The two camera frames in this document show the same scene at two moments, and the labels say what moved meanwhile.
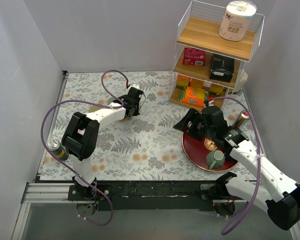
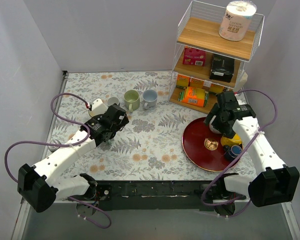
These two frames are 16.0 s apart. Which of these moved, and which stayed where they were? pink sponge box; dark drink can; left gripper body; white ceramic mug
Moved: left gripper body
Stayed: dark drink can; pink sponge box; white ceramic mug
